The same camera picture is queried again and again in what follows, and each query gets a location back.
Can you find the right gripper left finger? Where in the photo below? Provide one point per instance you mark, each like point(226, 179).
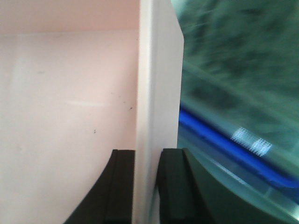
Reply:
point(110, 200)

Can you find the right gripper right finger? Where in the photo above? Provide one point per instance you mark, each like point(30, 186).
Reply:
point(189, 194)

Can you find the pink plastic bin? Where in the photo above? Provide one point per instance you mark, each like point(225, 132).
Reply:
point(78, 79)

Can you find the blue plastic bin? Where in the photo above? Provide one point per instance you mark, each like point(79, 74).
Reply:
point(259, 166)

